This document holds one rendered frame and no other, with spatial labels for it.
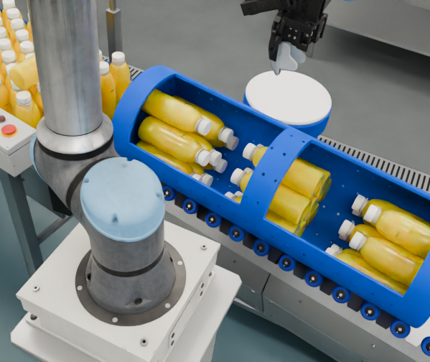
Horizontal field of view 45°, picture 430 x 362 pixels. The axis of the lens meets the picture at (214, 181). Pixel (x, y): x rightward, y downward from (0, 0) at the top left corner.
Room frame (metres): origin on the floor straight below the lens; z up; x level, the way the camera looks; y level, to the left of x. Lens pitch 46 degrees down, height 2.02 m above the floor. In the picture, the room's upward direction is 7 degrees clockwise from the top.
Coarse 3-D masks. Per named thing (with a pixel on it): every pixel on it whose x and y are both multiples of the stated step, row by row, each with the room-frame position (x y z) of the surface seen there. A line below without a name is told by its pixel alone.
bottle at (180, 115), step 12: (156, 96) 1.08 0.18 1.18; (168, 96) 1.09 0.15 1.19; (144, 108) 1.07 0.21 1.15; (156, 108) 1.06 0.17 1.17; (168, 108) 1.05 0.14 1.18; (180, 108) 1.04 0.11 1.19; (192, 108) 1.05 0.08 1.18; (168, 120) 1.03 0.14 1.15; (180, 120) 1.02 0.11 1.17; (192, 120) 1.02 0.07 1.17
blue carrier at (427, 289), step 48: (144, 96) 1.03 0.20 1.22; (192, 96) 1.21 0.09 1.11; (240, 144) 1.11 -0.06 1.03; (288, 144) 0.90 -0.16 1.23; (192, 192) 0.87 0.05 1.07; (336, 192) 0.96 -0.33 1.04; (384, 192) 0.92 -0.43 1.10; (288, 240) 0.74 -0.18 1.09; (336, 240) 0.86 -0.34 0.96; (384, 288) 0.63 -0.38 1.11
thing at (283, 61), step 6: (282, 42) 0.92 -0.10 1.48; (282, 48) 0.92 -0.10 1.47; (288, 48) 0.92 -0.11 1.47; (282, 54) 0.92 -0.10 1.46; (288, 54) 0.91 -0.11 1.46; (270, 60) 0.92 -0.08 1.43; (276, 60) 0.92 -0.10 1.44; (282, 60) 0.92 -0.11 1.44; (288, 60) 0.91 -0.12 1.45; (294, 60) 0.91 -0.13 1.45; (276, 66) 0.92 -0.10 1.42; (282, 66) 0.92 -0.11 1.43; (288, 66) 0.91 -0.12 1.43; (294, 66) 0.91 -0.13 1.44; (276, 72) 0.93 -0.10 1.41
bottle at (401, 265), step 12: (360, 240) 0.74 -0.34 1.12; (372, 240) 0.74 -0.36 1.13; (384, 240) 0.74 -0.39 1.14; (360, 252) 0.72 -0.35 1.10; (372, 252) 0.71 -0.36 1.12; (384, 252) 0.70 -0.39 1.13; (396, 252) 0.71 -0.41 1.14; (408, 252) 0.71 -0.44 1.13; (372, 264) 0.70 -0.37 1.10; (384, 264) 0.69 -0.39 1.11; (396, 264) 0.68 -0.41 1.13; (408, 264) 0.68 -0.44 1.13; (420, 264) 0.68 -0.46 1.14; (396, 276) 0.67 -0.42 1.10; (408, 276) 0.66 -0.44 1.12
